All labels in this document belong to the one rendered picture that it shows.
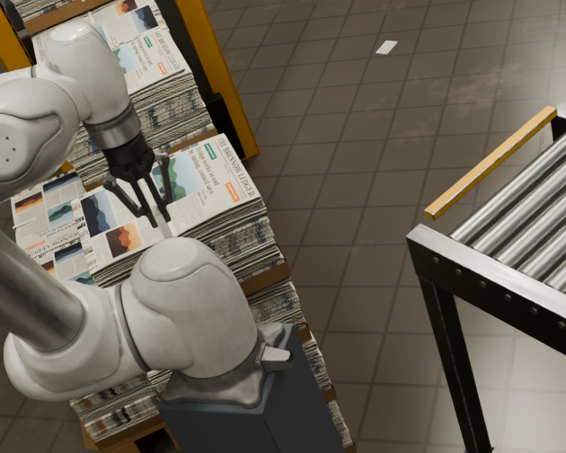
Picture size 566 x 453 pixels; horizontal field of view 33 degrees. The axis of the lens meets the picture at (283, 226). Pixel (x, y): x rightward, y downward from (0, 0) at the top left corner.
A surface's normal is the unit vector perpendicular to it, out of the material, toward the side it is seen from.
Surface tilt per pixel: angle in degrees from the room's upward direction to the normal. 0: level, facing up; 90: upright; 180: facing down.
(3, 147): 67
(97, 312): 59
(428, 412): 0
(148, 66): 1
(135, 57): 0
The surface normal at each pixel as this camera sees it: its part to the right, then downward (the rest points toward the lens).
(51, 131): 0.95, -0.19
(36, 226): -0.28, -0.74
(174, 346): 0.12, 0.58
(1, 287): 0.70, 0.60
